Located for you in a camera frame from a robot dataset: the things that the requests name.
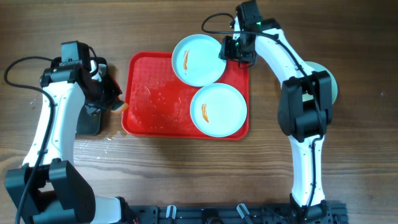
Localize orange green scrub sponge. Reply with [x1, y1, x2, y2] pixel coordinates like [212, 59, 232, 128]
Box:
[111, 99, 129, 114]

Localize light blue plate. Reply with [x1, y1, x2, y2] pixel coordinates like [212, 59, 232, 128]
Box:
[190, 83, 248, 138]
[305, 61, 338, 104]
[172, 34, 226, 87]

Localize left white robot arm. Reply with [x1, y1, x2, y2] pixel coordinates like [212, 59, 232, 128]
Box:
[5, 41, 137, 223]

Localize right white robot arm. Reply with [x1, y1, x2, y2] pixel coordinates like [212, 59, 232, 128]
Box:
[219, 1, 333, 222]

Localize black water tray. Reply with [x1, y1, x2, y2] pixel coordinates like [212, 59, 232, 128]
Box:
[51, 57, 109, 136]

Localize red plastic serving tray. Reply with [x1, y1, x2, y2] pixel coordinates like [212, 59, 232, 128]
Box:
[121, 52, 249, 140]

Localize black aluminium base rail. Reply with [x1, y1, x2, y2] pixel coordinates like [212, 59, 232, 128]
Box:
[131, 202, 349, 224]

